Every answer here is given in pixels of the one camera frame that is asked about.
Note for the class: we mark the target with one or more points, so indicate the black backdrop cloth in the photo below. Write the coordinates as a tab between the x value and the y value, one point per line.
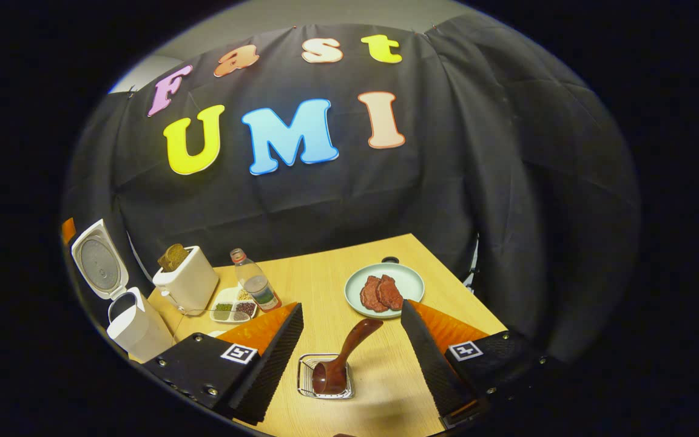
337	200

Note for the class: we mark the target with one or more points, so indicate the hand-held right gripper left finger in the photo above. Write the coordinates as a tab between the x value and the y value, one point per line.
273	364

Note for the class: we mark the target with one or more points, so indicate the brown wooden spoon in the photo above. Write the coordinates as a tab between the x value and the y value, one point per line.
349	352

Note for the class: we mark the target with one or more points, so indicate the pale green plate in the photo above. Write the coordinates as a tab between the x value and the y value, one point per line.
407	282

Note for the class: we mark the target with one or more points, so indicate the red meat slice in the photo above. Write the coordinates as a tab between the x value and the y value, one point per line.
392	294
371	296

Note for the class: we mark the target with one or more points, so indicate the clear plastic bottle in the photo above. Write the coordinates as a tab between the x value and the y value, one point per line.
258	285

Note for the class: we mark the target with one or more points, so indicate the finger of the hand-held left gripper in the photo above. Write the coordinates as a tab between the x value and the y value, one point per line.
68	230

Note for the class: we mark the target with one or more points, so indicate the white toaster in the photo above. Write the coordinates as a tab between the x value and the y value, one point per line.
195	285

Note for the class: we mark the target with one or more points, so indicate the brown bread slice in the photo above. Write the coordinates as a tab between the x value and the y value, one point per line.
175	258

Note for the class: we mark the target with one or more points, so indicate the white rice cooker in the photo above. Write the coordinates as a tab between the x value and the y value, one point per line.
140	331

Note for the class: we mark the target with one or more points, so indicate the white divided grain dish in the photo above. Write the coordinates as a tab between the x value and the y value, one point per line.
228	300

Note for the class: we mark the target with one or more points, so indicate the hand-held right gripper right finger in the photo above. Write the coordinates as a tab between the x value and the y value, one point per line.
428	364

